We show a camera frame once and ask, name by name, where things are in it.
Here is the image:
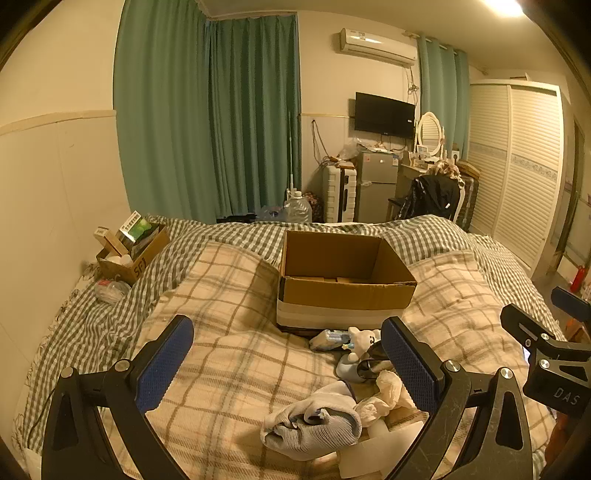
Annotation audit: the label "black bowl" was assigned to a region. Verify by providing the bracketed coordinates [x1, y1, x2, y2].
[336, 342, 393, 384]

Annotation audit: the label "green checked duvet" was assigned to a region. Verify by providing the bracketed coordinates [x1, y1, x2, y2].
[11, 213, 566, 457]

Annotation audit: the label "white louvred wardrobe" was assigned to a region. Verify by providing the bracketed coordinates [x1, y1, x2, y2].
[464, 79, 566, 280]

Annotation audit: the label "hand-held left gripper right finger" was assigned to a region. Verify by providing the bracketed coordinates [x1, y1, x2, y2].
[381, 316, 532, 480]

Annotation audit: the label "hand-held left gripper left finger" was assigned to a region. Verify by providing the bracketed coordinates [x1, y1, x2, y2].
[41, 315, 195, 480]

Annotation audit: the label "small cardboard box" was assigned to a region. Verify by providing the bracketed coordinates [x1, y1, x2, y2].
[96, 223, 171, 284]

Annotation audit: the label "dark checked suitcase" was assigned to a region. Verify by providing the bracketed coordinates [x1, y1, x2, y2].
[455, 161, 481, 232]

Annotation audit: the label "large clear water bottle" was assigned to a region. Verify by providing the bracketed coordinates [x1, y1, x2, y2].
[283, 190, 312, 224]

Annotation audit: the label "white air conditioner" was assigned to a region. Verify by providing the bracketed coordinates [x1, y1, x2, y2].
[340, 28, 417, 66]

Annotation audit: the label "white ribbed suitcase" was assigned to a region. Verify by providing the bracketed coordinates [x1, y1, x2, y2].
[322, 165, 357, 223]

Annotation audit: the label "white dressing table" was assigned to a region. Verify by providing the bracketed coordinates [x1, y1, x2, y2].
[399, 159, 437, 195]

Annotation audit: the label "black jacket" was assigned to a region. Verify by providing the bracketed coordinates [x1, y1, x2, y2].
[399, 174, 462, 222]

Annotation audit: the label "black wall television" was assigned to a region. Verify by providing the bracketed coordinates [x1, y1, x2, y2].
[355, 92, 416, 138]

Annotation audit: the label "narrow green curtain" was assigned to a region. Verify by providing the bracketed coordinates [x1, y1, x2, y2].
[416, 34, 469, 160]

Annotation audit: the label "white oval mirror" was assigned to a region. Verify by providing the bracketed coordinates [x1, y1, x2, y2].
[416, 112, 446, 160]

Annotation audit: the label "light grey knit socks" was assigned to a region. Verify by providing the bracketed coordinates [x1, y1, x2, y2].
[261, 381, 363, 462]

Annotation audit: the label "beige plaid blanket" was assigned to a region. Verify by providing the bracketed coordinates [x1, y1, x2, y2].
[99, 240, 561, 480]

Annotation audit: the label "wide green curtain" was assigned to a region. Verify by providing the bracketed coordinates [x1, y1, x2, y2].
[113, 0, 303, 224]

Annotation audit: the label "white mop pole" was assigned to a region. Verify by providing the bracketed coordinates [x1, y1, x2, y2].
[287, 111, 296, 199]

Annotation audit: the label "clear plastic bag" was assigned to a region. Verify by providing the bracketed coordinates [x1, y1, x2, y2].
[95, 278, 132, 304]

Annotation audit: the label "blue white tissue packet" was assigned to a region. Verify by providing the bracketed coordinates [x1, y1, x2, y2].
[308, 329, 354, 352]

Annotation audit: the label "green product box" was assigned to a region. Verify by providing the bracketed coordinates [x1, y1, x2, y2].
[115, 211, 154, 243]

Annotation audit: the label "silver small fridge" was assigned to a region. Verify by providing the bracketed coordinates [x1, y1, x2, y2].
[353, 150, 409, 223]

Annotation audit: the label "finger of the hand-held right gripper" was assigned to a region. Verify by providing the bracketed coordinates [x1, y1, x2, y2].
[551, 286, 591, 320]
[501, 304, 566, 352]

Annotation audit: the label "white plush toy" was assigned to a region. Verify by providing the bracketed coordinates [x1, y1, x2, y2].
[342, 327, 382, 363]

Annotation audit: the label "cream cloth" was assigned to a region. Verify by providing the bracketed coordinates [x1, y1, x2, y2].
[355, 369, 416, 423]

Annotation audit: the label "beige slim carton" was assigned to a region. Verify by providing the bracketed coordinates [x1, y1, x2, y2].
[93, 226, 127, 257]

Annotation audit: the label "red fire extinguisher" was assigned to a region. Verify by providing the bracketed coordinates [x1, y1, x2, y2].
[570, 264, 589, 294]

